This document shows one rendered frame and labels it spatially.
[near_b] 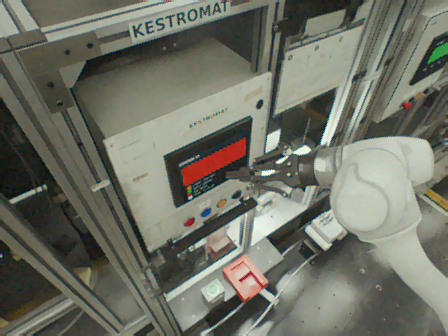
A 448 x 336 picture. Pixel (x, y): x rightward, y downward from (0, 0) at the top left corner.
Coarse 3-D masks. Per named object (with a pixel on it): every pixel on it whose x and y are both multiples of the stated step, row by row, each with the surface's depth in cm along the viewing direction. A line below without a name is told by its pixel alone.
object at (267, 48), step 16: (272, 0) 60; (384, 0) 83; (272, 16) 63; (384, 16) 88; (256, 48) 70; (272, 48) 70; (256, 64) 74; (272, 64) 73; (272, 80) 76; (352, 96) 108; (336, 128) 117; (256, 192) 111
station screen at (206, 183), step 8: (240, 136) 78; (248, 136) 80; (224, 144) 76; (232, 144) 78; (208, 152) 74; (216, 152) 76; (184, 160) 71; (192, 160) 73; (200, 160) 74; (240, 160) 85; (184, 168) 73; (224, 168) 83; (232, 168) 85; (208, 176) 81; (216, 176) 83; (224, 176) 85; (184, 184) 77; (192, 184) 79; (200, 184) 81; (208, 184) 83; (216, 184) 86; (184, 192) 79; (192, 192) 81; (200, 192) 83; (184, 200) 81
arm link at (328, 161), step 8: (320, 152) 65; (328, 152) 64; (336, 152) 62; (320, 160) 64; (328, 160) 63; (336, 160) 62; (320, 168) 63; (328, 168) 62; (336, 168) 61; (320, 176) 64; (328, 176) 63; (320, 184) 65; (328, 184) 64
